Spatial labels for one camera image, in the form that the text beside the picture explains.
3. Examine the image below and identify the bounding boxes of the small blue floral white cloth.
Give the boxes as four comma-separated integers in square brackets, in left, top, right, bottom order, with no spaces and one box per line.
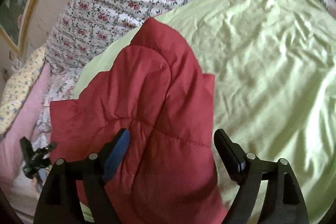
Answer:
[10,132,51,193]

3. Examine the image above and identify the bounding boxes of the pink pillow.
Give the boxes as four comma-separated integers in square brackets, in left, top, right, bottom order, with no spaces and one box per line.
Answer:
[0,64,53,214]

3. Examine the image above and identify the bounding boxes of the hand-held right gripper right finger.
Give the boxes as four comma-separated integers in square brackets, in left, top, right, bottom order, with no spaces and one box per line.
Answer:
[214,129,310,224]

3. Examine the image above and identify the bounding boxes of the red quilted jacket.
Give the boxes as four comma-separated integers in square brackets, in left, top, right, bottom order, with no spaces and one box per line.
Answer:
[49,17,229,224]

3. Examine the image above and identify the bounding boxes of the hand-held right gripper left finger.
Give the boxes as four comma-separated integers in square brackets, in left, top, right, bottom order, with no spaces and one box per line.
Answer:
[33,128,131,224]

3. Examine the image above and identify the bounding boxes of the pink floral white cloth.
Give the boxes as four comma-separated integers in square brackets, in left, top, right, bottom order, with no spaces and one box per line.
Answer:
[37,67,84,132]

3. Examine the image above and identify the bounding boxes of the light green bed sheet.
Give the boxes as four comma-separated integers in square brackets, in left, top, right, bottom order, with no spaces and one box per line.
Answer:
[72,0,336,224]

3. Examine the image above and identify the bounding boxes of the yellow floral pillow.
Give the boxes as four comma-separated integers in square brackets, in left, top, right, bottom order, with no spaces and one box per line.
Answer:
[0,47,48,132]

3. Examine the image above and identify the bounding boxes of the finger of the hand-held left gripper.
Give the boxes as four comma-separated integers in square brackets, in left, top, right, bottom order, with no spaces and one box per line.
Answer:
[42,142,58,154]

